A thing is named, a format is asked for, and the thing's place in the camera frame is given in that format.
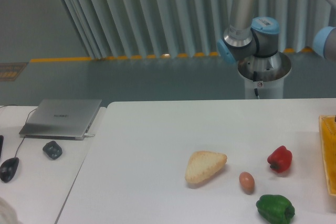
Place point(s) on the red bell pepper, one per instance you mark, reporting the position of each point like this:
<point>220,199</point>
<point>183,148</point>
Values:
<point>280,160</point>

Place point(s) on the silver laptop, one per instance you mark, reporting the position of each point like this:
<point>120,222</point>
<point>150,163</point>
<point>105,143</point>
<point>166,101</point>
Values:
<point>63,119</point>

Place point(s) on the black power adapter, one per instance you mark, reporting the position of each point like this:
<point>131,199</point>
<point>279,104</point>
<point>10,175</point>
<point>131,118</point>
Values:
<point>52,150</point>

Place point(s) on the green bell pepper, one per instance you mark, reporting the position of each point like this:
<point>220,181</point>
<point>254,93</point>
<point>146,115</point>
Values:
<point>275,208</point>

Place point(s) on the brown egg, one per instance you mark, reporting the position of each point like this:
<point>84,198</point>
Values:
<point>247,181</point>

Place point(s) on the yellow plastic basket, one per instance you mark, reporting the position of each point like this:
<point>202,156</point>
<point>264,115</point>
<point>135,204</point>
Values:
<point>327,137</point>

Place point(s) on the triangular bread slice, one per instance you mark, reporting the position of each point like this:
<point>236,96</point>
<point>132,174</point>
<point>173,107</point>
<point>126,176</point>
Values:
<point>202,165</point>

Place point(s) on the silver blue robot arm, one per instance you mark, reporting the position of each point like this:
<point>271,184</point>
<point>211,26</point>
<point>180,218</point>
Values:
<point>262,28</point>

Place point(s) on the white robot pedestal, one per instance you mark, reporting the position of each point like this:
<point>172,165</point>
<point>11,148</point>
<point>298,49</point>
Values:
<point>264,77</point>

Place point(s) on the black device at edge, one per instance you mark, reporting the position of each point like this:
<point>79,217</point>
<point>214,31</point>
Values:
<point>1,144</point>

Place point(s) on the black computer mouse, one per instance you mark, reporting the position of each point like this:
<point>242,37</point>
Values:
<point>8,169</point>

